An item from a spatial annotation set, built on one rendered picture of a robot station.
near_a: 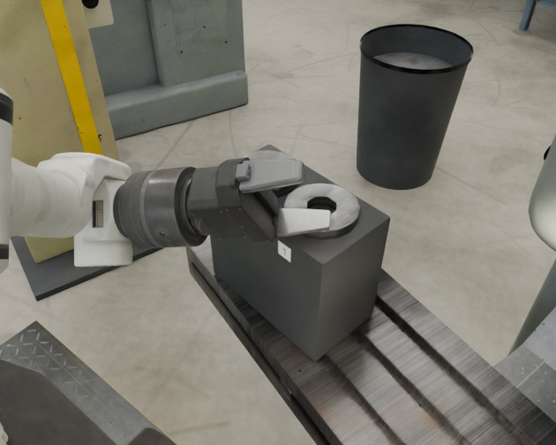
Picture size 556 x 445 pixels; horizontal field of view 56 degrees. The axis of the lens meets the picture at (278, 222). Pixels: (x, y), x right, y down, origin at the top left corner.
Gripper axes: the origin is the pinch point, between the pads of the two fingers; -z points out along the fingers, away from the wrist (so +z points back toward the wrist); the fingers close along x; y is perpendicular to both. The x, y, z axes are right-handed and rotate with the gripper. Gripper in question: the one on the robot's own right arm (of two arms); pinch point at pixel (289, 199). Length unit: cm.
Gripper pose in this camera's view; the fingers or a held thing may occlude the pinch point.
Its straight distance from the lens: 54.0
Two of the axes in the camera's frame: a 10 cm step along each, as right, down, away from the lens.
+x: -3.2, -4.2, -8.5
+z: -9.4, 0.5, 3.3
